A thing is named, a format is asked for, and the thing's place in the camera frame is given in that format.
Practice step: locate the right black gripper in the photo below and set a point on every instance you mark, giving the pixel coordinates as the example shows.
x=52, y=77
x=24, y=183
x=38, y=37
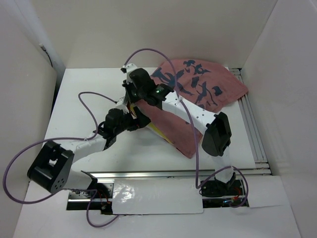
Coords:
x=127, y=86

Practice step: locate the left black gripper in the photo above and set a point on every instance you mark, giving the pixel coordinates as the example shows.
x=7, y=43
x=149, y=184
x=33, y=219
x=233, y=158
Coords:
x=141, y=121

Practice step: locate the cream yellow pillow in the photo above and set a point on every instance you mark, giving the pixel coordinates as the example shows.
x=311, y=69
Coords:
x=132, y=108

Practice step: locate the pink red patterned pillowcase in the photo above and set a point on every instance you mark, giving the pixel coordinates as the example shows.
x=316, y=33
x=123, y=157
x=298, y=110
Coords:
x=208, y=85

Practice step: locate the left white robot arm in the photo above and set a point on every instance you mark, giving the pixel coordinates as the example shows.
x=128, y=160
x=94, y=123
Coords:
x=52, y=168

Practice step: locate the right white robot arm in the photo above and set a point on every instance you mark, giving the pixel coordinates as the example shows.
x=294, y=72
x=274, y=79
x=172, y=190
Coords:
x=214, y=129

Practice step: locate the white cover plate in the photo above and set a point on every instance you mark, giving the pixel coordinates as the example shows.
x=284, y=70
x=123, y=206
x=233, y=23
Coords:
x=156, y=196

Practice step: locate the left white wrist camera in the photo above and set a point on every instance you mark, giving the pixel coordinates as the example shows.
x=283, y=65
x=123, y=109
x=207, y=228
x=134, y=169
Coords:
x=121, y=104

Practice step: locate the aluminium side rail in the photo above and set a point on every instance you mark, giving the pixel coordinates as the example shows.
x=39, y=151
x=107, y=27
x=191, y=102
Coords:
x=247, y=151

